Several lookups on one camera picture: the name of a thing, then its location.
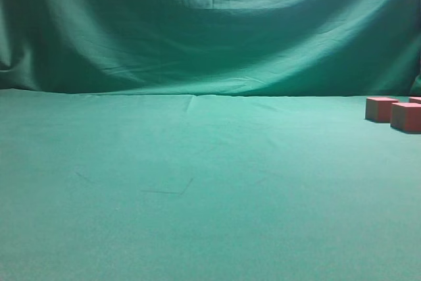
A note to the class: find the green cloth backdrop and cover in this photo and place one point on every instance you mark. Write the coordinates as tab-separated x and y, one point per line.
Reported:
207	140

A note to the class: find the pink foam cube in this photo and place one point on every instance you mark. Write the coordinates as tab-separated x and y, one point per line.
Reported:
406	117
415	100
378	109

